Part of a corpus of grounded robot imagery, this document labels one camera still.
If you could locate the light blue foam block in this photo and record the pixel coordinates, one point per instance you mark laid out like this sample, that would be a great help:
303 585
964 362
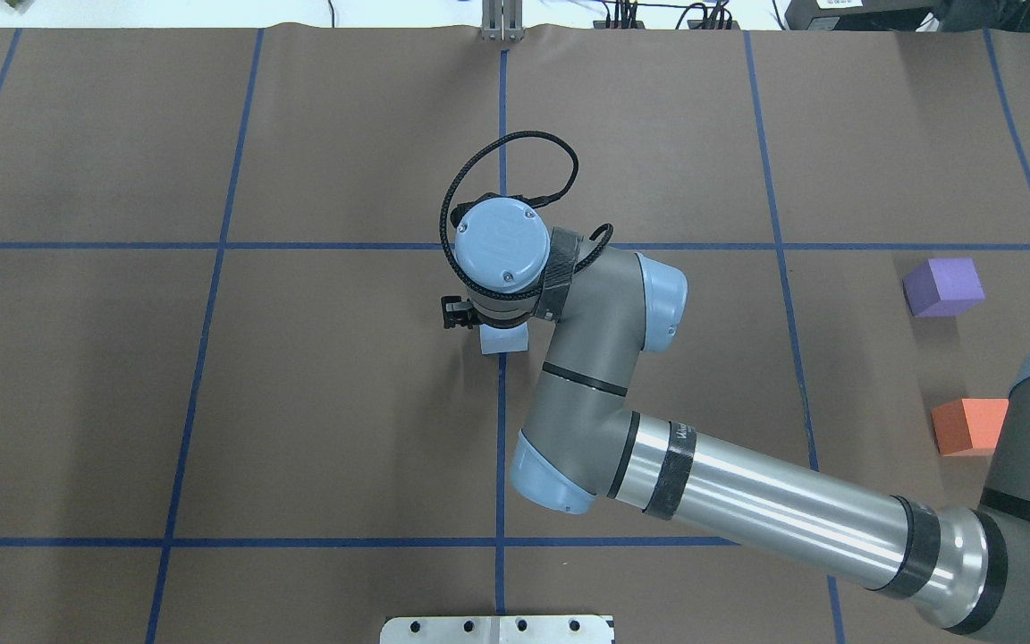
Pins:
498 340

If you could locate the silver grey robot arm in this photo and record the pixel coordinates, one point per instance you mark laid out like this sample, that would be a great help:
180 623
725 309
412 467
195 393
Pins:
842 371

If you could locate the purple foam block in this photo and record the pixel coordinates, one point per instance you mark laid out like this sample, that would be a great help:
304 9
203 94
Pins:
943 288

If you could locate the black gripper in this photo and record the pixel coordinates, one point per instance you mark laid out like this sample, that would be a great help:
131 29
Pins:
454 313

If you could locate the white mounting plate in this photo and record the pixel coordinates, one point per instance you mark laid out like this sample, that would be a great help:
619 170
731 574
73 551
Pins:
527 628

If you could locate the aluminium frame post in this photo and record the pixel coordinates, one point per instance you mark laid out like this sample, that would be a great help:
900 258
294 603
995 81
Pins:
502 20

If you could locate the orange foam block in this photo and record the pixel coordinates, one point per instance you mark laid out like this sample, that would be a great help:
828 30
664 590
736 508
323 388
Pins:
968 427

